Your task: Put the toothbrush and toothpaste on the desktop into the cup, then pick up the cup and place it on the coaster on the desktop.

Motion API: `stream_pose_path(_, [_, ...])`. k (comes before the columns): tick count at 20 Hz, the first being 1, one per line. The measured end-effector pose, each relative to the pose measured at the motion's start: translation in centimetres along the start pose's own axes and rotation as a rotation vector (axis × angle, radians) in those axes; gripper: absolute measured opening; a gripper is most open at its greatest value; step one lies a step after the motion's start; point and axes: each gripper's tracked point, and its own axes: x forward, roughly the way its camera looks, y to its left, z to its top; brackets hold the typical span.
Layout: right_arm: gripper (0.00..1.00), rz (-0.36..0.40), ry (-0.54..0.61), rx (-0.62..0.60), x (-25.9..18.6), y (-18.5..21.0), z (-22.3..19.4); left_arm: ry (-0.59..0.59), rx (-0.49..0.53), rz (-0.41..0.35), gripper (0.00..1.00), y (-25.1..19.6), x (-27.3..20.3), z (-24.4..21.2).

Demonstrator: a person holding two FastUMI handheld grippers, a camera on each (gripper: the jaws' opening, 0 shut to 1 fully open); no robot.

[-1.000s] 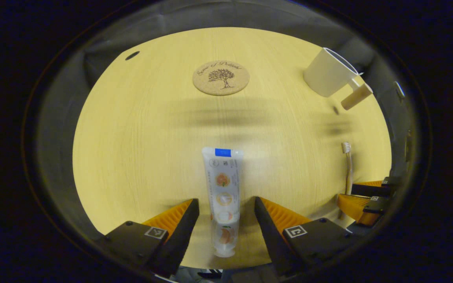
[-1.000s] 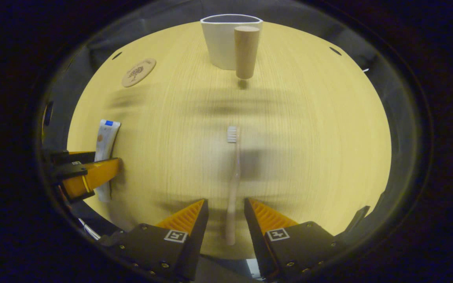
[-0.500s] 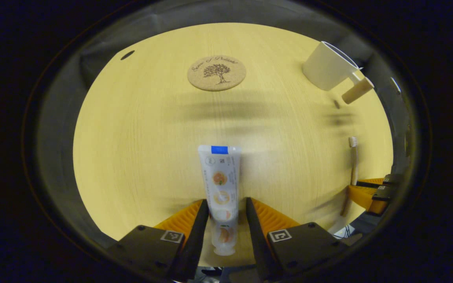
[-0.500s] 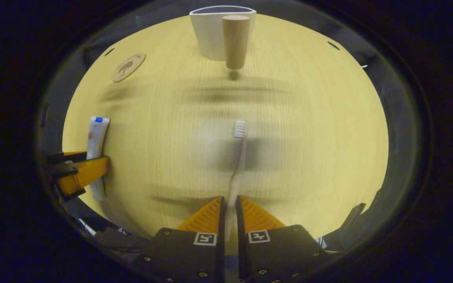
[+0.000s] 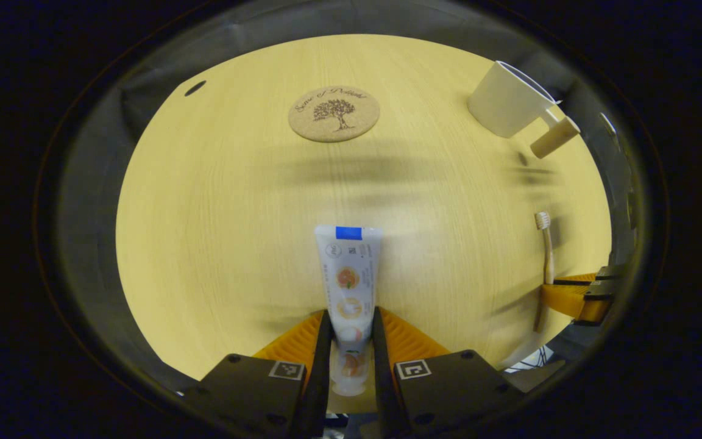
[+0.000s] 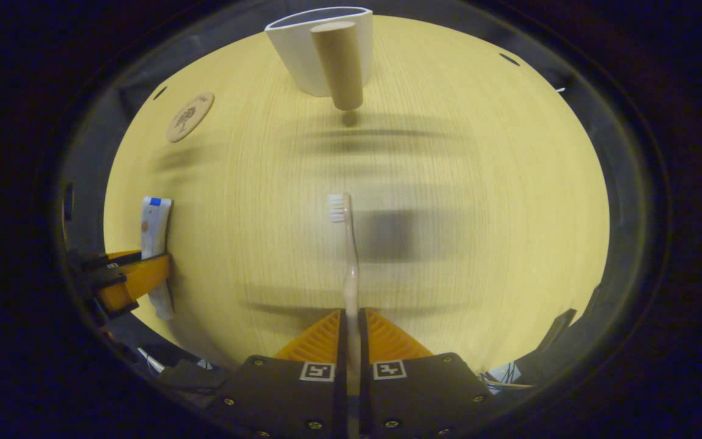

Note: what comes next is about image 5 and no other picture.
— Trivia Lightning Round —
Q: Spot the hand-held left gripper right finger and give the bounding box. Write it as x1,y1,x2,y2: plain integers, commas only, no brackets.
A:
372,307,525,437

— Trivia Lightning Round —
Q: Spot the white cup with wooden handle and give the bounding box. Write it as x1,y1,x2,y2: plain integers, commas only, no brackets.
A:
467,60,581,159

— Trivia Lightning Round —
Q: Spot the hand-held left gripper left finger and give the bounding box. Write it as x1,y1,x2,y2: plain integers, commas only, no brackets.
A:
183,309,334,437

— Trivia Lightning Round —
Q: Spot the round cork coaster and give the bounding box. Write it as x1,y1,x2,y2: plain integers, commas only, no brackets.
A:
288,86,381,143

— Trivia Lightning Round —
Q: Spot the beige toothbrush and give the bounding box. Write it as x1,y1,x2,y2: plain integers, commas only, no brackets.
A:
533,212,556,333

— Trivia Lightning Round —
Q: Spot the white toothpaste tube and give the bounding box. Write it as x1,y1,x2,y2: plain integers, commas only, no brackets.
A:
314,224,383,397

